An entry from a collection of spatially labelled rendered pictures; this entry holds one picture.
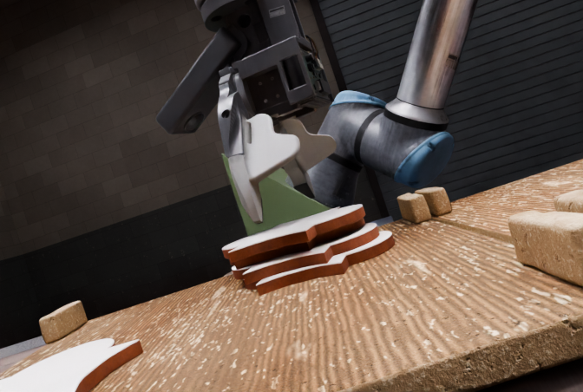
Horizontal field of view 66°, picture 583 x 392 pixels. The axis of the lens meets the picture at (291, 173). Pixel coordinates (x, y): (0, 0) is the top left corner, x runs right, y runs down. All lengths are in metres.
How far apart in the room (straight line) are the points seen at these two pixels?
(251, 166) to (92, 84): 5.97
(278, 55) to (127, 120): 5.63
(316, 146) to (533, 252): 0.28
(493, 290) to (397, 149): 0.60
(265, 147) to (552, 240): 0.22
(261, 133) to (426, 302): 0.20
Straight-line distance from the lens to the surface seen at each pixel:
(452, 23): 0.80
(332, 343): 0.22
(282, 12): 0.41
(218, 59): 0.42
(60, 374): 0.33
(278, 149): 0.35
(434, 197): 0.47
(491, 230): 0.35
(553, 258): 0.22
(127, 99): 6.01
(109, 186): 6.11
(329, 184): 0.88
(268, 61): 0.39
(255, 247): 0.38
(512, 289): 0.23
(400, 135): 0.81
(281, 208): 0.87
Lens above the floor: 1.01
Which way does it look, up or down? 1 degrees up
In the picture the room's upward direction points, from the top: 18 degrees counter-clockwise
